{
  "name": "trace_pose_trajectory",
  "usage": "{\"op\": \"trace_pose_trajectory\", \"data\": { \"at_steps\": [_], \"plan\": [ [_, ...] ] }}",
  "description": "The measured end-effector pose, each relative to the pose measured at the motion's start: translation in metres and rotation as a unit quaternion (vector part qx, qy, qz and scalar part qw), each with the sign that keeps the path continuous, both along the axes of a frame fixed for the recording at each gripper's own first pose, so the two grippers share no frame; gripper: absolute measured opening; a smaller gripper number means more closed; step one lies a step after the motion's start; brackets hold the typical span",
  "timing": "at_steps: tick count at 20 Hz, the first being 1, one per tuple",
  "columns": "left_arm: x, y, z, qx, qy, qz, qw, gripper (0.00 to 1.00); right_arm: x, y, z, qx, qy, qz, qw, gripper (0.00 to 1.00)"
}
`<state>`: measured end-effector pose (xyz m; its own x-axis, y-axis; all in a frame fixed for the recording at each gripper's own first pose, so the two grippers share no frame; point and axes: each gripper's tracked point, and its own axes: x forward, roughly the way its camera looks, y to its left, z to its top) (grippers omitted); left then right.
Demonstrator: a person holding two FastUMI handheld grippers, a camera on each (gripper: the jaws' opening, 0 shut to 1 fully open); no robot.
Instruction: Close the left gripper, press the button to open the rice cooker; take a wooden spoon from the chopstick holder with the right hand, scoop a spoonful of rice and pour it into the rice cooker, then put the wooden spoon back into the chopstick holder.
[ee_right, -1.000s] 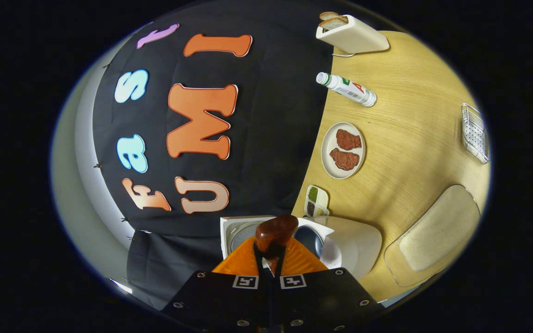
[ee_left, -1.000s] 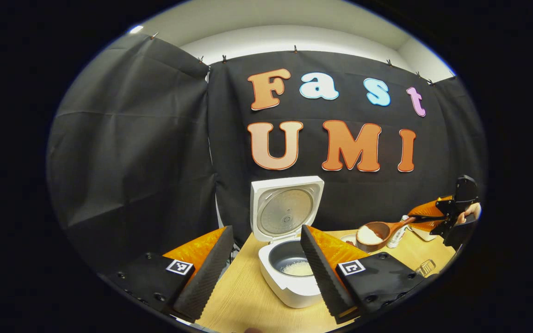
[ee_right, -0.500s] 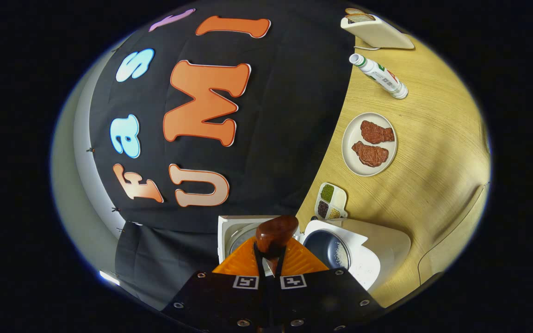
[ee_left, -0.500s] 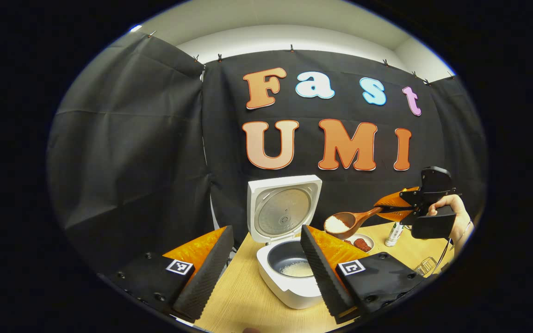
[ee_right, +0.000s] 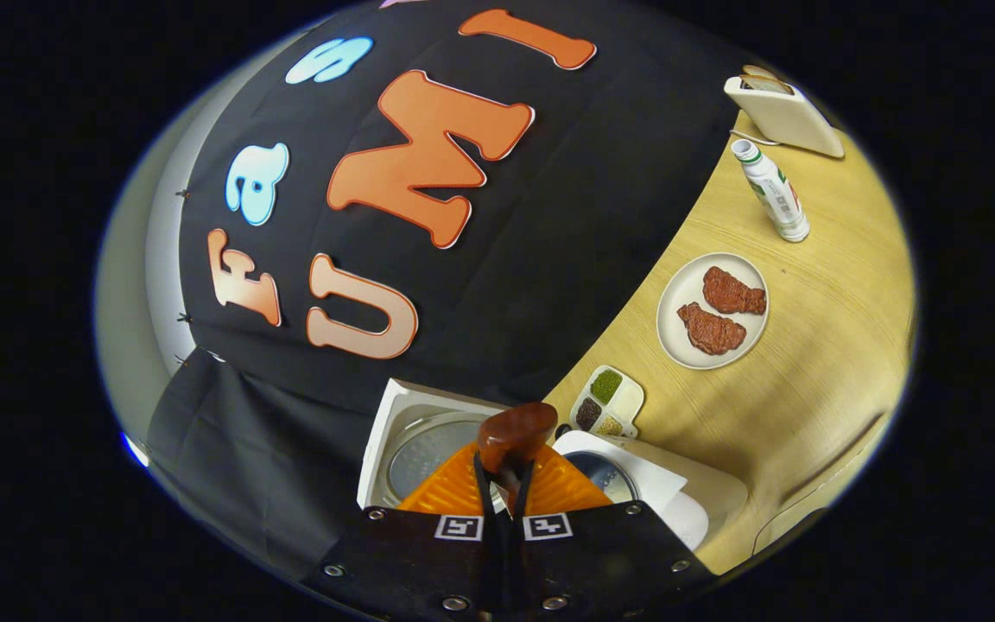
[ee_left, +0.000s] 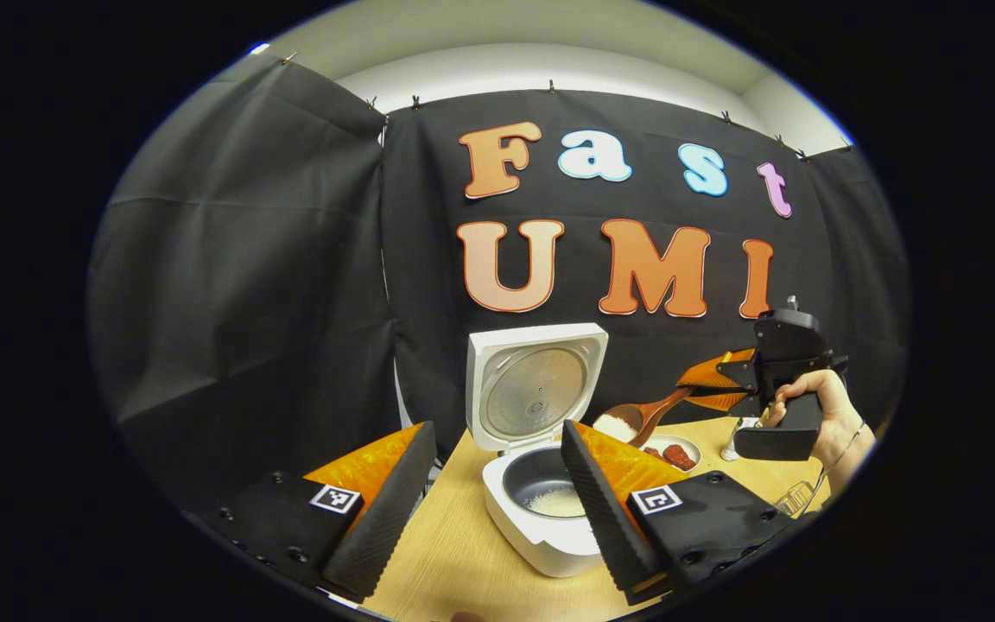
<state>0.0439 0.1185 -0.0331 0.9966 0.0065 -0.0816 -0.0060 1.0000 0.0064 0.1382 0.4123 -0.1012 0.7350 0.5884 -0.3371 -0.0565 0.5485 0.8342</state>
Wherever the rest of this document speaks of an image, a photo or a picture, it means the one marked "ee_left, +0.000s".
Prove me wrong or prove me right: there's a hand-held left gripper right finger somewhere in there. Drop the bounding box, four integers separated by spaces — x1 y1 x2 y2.
561 420 818 606

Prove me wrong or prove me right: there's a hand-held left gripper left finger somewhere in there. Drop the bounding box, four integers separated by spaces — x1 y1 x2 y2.
182 422 438 603

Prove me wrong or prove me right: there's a white rice heap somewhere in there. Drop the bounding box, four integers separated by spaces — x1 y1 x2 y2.
525 486 586 518

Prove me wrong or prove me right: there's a wooden spoon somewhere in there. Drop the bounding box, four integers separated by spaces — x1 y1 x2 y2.
593 386 695 447

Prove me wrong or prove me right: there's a white rice cooker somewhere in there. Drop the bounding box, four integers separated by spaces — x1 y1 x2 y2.
466 322 611 578

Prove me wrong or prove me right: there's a spoonful of white rice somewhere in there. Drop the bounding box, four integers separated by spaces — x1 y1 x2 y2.
594 413 639 443

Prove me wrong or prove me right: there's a white round plate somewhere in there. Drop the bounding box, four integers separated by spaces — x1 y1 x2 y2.
636 432 703 474

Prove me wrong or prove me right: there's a black backdrop cloth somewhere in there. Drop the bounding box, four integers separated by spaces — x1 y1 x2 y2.
87 56 909 519

